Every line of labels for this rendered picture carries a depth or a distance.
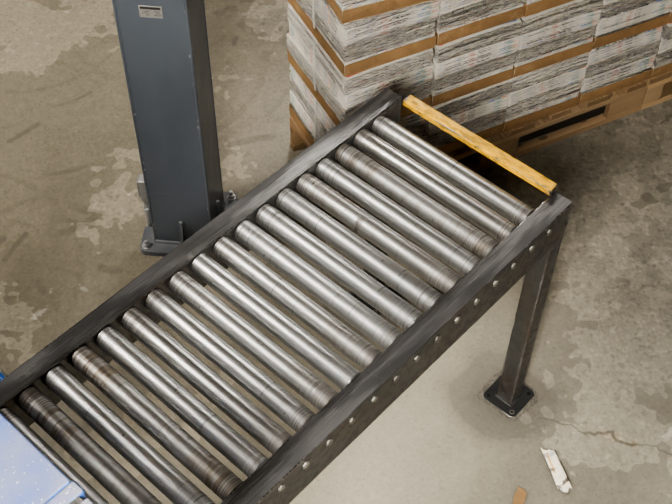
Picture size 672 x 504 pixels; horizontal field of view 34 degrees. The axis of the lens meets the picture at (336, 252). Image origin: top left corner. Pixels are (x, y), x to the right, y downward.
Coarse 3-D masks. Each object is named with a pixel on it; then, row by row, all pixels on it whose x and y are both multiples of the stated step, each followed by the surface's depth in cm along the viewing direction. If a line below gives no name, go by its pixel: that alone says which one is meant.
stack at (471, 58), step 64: (320, 0) 297; (448, 0) 298; (512, 0) 309; (576, 0) 323; (640, 0) 337; (320, 64) 315; (384, 64) 304; (448, 64) 315; (512, 64) 330; (576, 64) 345; (640, 64) 361; (320, 128) 334; (576, 128) 371
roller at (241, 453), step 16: (112, 336) 221; (112, 352) 220; (128, 352) 219; (128, 368) 218; (144, 368) 216; (160, 368) 217; (144, 384) 216; (160, 384) 214; (176, 384) 214; (160, 400) 215; (176, 400) 212; (192, 400) 212; (192, 416) 210; (208, 416) 210; (208, 432) 208; (224, 432) 207; (224, 448) 206; (240, 448) 205; (240, 464) 205; (256, 464) 203
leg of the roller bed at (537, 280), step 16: (560, 240) 254; (544, 256) 255; (528, 272) 263; (544, 272) 259; (528, 288) 267; (544, 288) 266; (528, 304) 271; (544, 304) 274; (528, 320) 275; (512, 336) 284; (528, 336) 279; (512, 352) 288; (528, 352) 288; (512, 368) 293; (512, 384) 298; (512, 400) 303
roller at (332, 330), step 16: (224, 240) 237; (224, 256) 236; (240, 256) 235; (240, 272) 234; (256, 272) 232; (272, 272) 232; (272, 288) 230; (288, 288) 229; (288, 304) 228; (304, 304) 227; (304, 320) 226; (320, 320) 224; (336, 320) 225; (320, 336) 226; (336, 336) 222; (352, 336) 222; (352, 352) 221; (368, 352) 219
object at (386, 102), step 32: (384, 96) 266; (352, 128) 259; (320, 160) 253; (256, 192) 246; (224, 224) 240; (256, 224) 247; (192, 256) 234; (128, 288) 229; (160, 288) 231; (96, 320) 223; (160, 320) 238; (64, 352) 218; (96, 352) 225; (0, 384) 214; (32, 384) 214
